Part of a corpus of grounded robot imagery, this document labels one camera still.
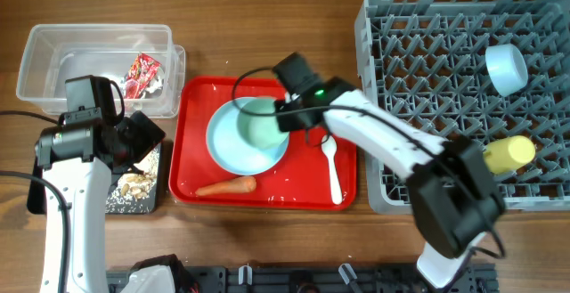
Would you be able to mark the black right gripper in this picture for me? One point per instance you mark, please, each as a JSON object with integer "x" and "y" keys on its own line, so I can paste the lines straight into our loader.
{"x": 288, "y": 115}

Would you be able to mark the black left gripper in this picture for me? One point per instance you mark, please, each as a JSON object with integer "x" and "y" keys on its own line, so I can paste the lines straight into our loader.
{"x": 145, "y": 134}

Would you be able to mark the green bowl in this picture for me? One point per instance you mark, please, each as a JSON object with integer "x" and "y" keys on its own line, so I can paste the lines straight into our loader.
{"x": 257, "y": 126}

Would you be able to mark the red snack wrapper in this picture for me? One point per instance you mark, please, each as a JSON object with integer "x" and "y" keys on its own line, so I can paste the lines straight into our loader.
{"x": 143, "y": 70}

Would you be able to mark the yellow plastic cup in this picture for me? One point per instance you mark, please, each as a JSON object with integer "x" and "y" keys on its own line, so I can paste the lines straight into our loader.
{"x": 509, "y": 154}

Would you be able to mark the light blue bowl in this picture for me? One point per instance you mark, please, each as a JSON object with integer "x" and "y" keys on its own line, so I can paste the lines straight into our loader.
{"x": 506, "y": 68}

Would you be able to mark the black waste tray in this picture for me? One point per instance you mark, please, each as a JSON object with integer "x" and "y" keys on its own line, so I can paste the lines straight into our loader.
{"x": 101, "y": 191}

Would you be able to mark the grey dishwasher rack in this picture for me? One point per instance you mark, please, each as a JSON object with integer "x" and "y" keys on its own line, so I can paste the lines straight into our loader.
{"x": 424, "y": 62}

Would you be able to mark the white plastic spoon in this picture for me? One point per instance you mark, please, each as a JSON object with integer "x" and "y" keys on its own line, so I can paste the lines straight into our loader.
{"x": 329, "y": 149}

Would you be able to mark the red serving tray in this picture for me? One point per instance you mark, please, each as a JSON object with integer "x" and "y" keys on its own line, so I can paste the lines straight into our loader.
{"x": 301, "y": 180}

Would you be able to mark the rice and peanut shells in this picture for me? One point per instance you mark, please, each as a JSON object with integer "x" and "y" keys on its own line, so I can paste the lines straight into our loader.
{"x": 135, "y": 194}

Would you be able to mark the crumpled white tissue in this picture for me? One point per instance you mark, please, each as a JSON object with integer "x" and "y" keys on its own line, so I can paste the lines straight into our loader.
{"x": 152, "y": 90}

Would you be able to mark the clear plastic bin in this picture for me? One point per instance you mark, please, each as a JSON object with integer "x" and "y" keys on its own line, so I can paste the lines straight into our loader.
{"x": 55, "y": 53}

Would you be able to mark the light blue plate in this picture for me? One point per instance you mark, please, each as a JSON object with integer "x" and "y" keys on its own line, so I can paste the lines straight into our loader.
{"x": 230, "y": 151}

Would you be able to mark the orange carrot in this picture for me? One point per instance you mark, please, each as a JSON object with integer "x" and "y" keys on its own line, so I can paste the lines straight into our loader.
{"x": 243, "y": 184}

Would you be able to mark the black mounting rail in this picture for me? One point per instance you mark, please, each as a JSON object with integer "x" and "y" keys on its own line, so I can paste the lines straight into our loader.
{"x": 475, "y": 278}

